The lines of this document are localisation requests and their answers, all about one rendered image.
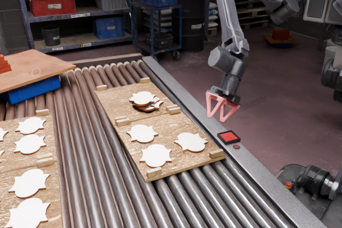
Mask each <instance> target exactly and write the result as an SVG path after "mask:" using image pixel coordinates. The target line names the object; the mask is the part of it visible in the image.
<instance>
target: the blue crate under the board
mask: <svg viewBox="0 0 342 228"><path fill-rule="evenodd" d="M60 87H61V85H60V79H59V75H55V76H52V77H49V78H46V79H43V80H39V81H36V82H33V83H30V84H27V85H24V86H21V87H18V88H15V89H12V90H9V91H6V92H3V93H0V97H1V98H2V99H4V100H5V101H7V102H8V103H10V104H12V105H13V104H16V103H19V102H21V101H24V100H27V99H30V98H32V97H36V96H38V95H41V94H44V93H47V92H49V91H52V90H55V89H58V88H60Z"/></svg>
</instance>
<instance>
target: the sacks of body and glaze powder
mask: <svg viewBox="0 0 342 228"><path fill-rule="evenodd" d="M216 7H218V6H217V5H216V4H215V3H212V2H210V5H209V25H208V30H209V33H208V36H213V35H216V33H217V28H216V27H215V26H217V25H218V24H217V23H215V22H214V20H216V19H217V18H218V17H217V16H215V15H216V14H217V13H218V11H217V10H216V9H215V8H216ZM160 11H161V32H163V33H166V34H168V35H172V33H171V30H172V16H171V13H172V10H171V9H168V10H160ZM143 12H144V13H145V14H147V16H145V17H144V19H145V20H147V21H146V22H145V23H144V25H145V33H146V34H148V33H151V18H150V11H147V10H143ZM153 29H154V32H158V31H159V29H158V11H153Z"/></svg>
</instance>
